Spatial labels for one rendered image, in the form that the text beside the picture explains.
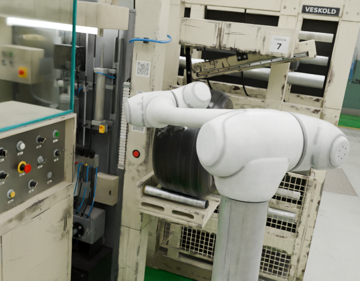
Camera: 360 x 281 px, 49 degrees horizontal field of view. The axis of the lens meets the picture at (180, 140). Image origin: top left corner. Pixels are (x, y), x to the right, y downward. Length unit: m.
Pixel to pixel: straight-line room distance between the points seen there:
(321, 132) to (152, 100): 0.57
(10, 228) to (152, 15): 1.15
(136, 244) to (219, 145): 1.64
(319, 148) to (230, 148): 0.20
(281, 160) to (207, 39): 1.45
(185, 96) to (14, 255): 1.06
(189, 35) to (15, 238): 1.31
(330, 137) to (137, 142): 1.39
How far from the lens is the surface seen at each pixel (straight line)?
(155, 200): 2.06
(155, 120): 1.23
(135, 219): 2.26
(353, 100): 11.29
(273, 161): 0.78
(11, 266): 1.93
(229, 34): 2.14
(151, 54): 2.00
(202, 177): 1.85
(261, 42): 2.12
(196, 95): 1.29
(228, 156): 0.74
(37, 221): 1.96
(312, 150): 0.85
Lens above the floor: 1.73
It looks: 16 degrees down
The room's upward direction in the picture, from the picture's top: 6 degrees clockwise
